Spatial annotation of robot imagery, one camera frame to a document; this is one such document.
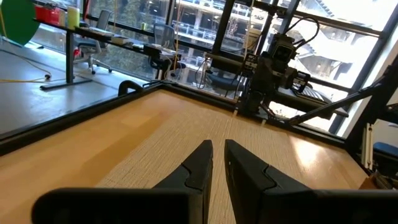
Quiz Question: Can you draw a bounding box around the yellow floor cable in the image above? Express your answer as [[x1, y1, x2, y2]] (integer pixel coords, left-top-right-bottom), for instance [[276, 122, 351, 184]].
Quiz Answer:
[[0, 46, 53, 84]]

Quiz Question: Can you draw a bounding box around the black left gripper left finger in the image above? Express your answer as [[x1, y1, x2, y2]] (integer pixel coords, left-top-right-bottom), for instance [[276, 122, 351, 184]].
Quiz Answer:
[[151, 139, 215, 224]]

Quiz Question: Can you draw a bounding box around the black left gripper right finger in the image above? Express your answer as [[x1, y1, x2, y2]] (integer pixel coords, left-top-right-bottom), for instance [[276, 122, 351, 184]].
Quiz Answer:
[[223, 138, 312, 224]]

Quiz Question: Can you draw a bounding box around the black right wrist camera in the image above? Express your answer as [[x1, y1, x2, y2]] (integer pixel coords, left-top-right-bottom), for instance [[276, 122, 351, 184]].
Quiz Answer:
[[269, 33, 299, 65]]

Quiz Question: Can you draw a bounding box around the grey office chair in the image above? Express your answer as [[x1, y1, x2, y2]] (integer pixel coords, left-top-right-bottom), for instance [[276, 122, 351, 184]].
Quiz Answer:
[[73, 8, 113, 75]]

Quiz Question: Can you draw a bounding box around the dark mesh office chair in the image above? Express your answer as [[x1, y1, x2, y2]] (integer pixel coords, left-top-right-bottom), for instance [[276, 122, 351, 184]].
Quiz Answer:
[[148, 22, 188, 80]]

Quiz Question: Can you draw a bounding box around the red container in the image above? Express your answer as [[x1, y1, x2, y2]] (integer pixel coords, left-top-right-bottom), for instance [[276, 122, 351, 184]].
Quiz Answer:
[[34, 4, 61, 26]]

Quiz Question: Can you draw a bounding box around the blue padded seat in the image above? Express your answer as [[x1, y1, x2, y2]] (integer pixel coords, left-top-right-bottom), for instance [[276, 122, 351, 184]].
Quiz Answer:
[[371, 141, 398, 177]]

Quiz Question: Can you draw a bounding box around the grey woven placemat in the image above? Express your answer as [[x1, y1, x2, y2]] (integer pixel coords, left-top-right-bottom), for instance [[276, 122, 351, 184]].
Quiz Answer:
[[96, 107, 299, 224]]

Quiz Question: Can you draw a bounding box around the yellow-green cup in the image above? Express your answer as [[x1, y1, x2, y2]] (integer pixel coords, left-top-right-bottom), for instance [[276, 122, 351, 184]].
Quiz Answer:
[[66, 6, 81, 30]]

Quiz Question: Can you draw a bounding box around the black window frame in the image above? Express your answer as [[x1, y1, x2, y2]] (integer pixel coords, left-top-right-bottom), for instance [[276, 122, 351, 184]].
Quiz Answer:
[[30, 0, 398, 138]]

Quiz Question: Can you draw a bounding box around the green round disc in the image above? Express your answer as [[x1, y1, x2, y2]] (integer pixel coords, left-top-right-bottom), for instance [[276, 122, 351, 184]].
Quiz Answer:
[[0, 0, 40, 46]]

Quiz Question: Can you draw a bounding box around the long black office desk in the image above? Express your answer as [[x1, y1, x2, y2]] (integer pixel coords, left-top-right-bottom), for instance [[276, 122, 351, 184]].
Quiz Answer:
[[32, 17, 183, 91]]

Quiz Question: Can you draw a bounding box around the black aluminium table frame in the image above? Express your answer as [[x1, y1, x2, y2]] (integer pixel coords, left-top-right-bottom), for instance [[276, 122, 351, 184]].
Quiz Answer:
[[0, 57, 398, 175]]

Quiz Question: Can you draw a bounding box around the black right camera cable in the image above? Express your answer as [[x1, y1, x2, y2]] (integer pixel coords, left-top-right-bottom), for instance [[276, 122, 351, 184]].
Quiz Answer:
[[284, 16, 321, 50]]

